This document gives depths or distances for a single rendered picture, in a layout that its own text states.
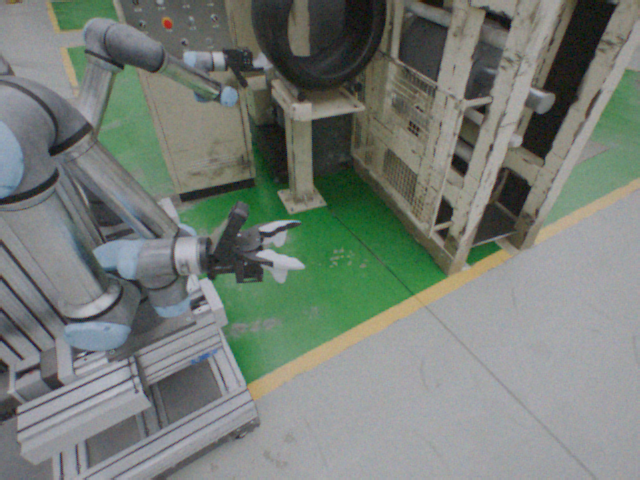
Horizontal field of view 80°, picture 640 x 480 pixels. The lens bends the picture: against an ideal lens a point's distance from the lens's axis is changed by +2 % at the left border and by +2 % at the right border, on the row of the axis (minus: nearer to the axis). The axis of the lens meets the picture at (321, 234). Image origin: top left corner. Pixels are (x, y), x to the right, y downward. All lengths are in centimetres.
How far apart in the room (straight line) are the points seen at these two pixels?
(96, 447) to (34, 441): 44
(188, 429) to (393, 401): 81
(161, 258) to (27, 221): 21
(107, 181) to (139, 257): 16
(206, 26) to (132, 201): 165
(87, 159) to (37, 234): 16
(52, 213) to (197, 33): 176
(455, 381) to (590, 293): 97
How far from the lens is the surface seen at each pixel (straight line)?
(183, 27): 237
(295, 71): 174
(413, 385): 180
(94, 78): 152
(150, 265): 78
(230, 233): 72
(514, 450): 181
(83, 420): 117
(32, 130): 72
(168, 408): 158
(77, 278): 84
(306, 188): 252
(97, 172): 83
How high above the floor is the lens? 158
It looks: 42 degrees down
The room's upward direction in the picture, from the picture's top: straight up
